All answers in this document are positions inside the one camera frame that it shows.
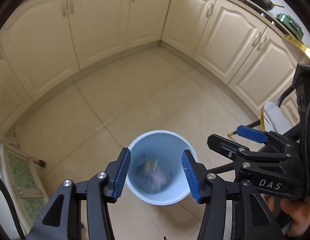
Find person's right hand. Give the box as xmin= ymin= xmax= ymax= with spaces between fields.
xmin=279 ymin=197 xmax=310 ymax=240

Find green electric cooking pot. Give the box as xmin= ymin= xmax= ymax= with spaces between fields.
xmin=276 ymin=13 xmax=304 ymax=41

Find blue plastic trash bucket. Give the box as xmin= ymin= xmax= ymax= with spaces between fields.
xmin=126 ymin=130 xmax=198 ymax=206

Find round white marble table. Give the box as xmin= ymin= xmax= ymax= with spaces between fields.
xmin=260 ymin=35 xmax=310 ymax=134

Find lower cream base cabinets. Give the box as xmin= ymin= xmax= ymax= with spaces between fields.
xmin=0 ymin=0 xmax=297 ymax=135

